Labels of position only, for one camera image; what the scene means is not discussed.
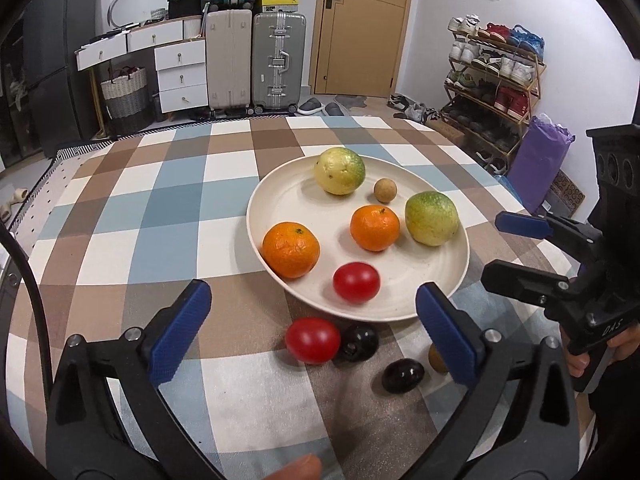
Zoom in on orange mandarin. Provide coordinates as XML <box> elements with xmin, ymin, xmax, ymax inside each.
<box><xmin>262</xmin><ymin>221</ymin><xmax>321</xmax><ymax>280</ymax></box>
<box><xmin>349</xmin><ymin>205</ymin><xmax>401</xmax><ymax>252</ymax></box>

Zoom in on red tomato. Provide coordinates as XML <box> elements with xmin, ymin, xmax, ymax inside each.
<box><xmin>285</xmin><ymin>317</ymin><xmax>342</xmax><ymax>365</ymax></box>
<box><xmin>333</xmin><ymin>262</ymin><xmax>381</xmax><ymax>304</ymax></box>

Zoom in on black cable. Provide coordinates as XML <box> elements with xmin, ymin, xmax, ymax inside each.
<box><xmin>0</xmin><ymin>222</ymin><xmax>55</xmax><ymax>388</ymax></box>

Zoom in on person's right hand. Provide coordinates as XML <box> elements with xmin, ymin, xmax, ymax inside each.
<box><xmin>560</xmin><ymin>325</ymin><xmax>640</xmax><ymax>379</ymax></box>

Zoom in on black storage box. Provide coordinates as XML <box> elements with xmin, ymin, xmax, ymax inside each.
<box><xmin>167</xmin><ymin>0</ymin><xmax>204</xmax><ymax>20</ymax></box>

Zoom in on wooden door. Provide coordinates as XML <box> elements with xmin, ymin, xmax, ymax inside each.
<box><xmin>308</xmin><ymin>0</ymin><xmax>417</xmax><ymax>99</ymax></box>

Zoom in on wooden shoe rack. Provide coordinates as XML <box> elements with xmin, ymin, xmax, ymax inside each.
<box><xmin>440</xmin><ymin>30</ymin><xmax>547</xmax><ymax>172</ymax></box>

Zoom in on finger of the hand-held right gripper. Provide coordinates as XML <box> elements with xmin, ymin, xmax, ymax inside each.
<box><xmin>481</xmin><ymin>259</ymin><xmax>573</xmax><ymax>312</ymax></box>
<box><xmin>495</xmin><ymin>211</ymin><xmax>603</xmax><ymax>261</ymax></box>

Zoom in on dark purple plum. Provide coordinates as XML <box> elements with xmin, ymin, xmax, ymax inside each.
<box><xmin>336</xmin><ymin>323</ymin><xmax>380</xmax><ymax>362</ymax></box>
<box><xmin>382</xmin><ymin>358</ymin><xmax>426</xmax><ymax>394</ymax></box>

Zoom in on white dotted rug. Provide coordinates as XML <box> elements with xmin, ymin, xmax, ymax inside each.
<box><xmin>0</xmin><ymin>142</ymin><xmax>117</xmax><ymax>237</ymax></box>

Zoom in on brown doormat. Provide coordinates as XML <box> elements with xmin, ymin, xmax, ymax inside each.
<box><xmin>542</xmin><ymin>169</ymin><xmax>586</xmax><ymax>214</ymax></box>

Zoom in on silver suitcase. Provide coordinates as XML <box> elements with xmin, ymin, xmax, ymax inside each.
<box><xmin>251</xmin><ymin>11</ymin><xmax>307</xmax><ymax>114</ymax></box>

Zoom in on brown longan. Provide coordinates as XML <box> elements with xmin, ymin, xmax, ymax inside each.
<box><xmin>428</xmin><ymin>342</ymin><xmax>450</xmax><ymax>375</ymax></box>
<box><xmin>373</xmin><ymin>178</ymin><xmax>398</xmax><ymax>204</ymax></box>

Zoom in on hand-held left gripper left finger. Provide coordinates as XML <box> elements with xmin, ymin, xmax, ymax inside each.
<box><xmin>45</xmin><ymin>279</ymin><xmax>226</xmax><ymax>480</ymax></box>

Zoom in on shoe rack with shoes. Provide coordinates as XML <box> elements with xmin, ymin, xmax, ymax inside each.
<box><xmin>442</xmin><ymin>14</ymin><xmax>545</xmax><ymax>168</ymax></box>

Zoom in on grey sneakers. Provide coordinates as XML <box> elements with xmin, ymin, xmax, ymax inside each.
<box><xmin>387</xmin><ymin>92</ymin><xmax>442</xmax><ymax>124</ymax></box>

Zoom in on silver oval frame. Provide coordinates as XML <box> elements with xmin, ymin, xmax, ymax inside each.
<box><xmin>109</xmin><ymin>0</ymin><xmax>177</xmax><ymax>31</ymax></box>

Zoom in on white dresser with drawers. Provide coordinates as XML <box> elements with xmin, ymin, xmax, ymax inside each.
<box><xmin>75</xmin><ymin>15</ymin><xmax>209</xmax><ymax>114</ymax></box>

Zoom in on white slippers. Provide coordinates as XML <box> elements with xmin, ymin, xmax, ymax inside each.
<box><xmin>0</xmin><ymin>187</ymin><xmax>29</xmax><ymax>222</ymax></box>

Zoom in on person's left hand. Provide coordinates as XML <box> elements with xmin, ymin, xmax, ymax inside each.
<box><xmin>262</xmin><ymin>454</ymin><xmax>322</xmax><ymax>480</ymax></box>

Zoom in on green-yellow citrus small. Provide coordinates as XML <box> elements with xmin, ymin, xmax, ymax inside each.
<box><xmin>314</xmin><ymin>146</ymin><xmax>366</xmax><ymax>196</ymax></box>

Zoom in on beige suitcase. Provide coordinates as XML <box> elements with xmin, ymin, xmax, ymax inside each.
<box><xmin>205</xmin><ymin>8</ymin><xmax>254</xmax><ymax>112</ymax></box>

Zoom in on black refrigerator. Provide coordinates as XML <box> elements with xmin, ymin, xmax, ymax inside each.
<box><xmin>22</xmin><ymin>0</ymin><xmax>99</xmax><ymax>159</ymax></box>

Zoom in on cream round plate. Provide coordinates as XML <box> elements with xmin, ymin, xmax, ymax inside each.
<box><xmin>246</xmin><ymin>154</ymin><xmax>470</xmax><ymax>322</ymax></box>

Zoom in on purple bag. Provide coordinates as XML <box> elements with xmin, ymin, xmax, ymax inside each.
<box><xmin>507</xmin><ymin>115</ymin><xmax>575</xmax><ymax>214</ymax></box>

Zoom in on wicker basket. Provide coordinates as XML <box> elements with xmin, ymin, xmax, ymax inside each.
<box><xmin>100</xmin><ymin>66</ymin><xmax>150</xmax><ymax>122</ymax></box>

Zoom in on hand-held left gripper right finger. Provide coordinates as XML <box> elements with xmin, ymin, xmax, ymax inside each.
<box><xmin>400</xmin><ymin>282</ymin><xmax>583</xmax><ymax>480</ymax></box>

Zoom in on grey slippers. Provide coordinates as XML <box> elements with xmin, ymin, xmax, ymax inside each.
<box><xmin>297</xmin><ymin>97</ymin><xmax>352</xmax><ymax>117</ymax></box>

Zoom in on green-yellow citrus large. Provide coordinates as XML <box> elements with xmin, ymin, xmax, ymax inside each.
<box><xmin>404</xmin><ymin>191</ymin><xmax>460</xmax><ymax>247</ymax></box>

